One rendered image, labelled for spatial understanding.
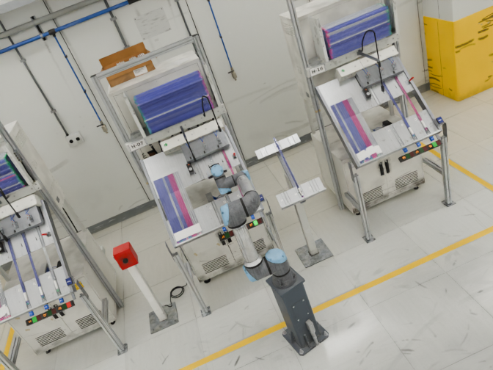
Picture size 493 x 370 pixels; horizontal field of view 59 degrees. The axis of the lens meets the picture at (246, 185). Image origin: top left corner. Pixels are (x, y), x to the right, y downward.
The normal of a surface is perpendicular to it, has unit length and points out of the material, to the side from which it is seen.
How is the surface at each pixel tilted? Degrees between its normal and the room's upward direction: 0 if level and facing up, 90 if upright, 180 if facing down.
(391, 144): 44
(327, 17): 90
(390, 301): 0
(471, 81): 90
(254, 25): 90
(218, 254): 90
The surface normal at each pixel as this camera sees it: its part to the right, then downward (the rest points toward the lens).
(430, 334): -0.30, -0.80
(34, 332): 0.26, 0.45
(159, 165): -0.04, -0.26
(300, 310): 0.47, 0.34
